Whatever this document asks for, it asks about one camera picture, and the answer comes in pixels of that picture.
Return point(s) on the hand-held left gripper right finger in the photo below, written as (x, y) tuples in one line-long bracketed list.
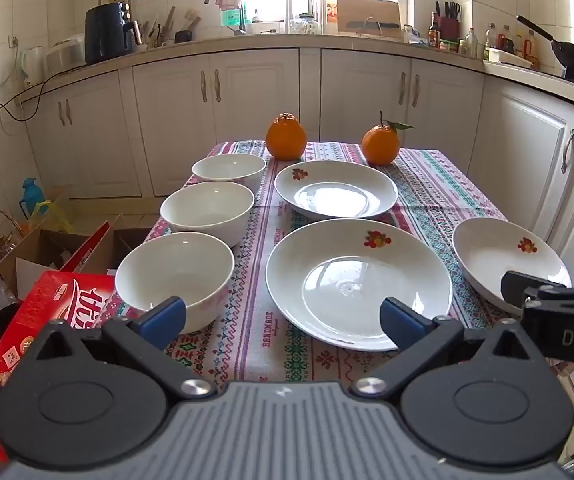
[(401, 322)]

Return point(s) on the orange with green leaf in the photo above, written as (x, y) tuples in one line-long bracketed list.
[(381, 146)]

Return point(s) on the wicker basket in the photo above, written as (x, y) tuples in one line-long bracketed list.
[(4, 237)]

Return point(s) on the brown cardboard box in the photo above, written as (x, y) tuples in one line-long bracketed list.
[(37, 255)]

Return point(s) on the green dish soap bottle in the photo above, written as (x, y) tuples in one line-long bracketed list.
[(230, 17)]

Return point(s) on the patterned red green tablecloth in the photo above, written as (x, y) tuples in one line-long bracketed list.
[(259, 270)]

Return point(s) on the black air fryer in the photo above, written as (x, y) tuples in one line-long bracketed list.
[(109, 32)]

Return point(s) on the glass jar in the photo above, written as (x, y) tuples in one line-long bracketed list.
[(304, 24)]

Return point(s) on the red knife block with knives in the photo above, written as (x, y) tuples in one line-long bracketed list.
[(449, 27)]

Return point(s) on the red printed carton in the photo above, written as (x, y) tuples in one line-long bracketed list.
[(32, 315)]

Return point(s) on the yellow bag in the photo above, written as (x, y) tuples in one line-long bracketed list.
[(57, 215)]

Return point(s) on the orange without leaf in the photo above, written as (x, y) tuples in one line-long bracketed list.
[(287, 137)]

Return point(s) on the brown cutting board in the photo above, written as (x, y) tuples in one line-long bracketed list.
[(367, 15)]

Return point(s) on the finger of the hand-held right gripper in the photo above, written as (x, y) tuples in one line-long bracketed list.
[(519, 285)]

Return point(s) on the kitchen utensils in holder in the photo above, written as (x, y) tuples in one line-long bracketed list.
[(159, 30)]

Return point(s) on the white plate with fruit print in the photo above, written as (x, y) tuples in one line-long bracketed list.
[(337, 190), (497, 260), (347, 280)]

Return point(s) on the white rice cooker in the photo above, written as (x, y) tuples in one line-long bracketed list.
[(64, 55)]

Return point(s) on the white tray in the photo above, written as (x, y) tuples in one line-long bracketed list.
[(512, 58)]

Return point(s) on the white bowl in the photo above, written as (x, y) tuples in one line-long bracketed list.
[(174, 272), (207, 207), (229, 166)]

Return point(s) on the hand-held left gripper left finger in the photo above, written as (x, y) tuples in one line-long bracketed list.
[(164, 319)]

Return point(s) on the white electric kettle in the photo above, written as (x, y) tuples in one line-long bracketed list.
[(32, 65)]

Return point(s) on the blue thermos jug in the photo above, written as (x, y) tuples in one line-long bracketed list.
[(31, 200)]

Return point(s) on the dark sauce bottle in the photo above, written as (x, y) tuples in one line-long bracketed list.
[(435, 32)]

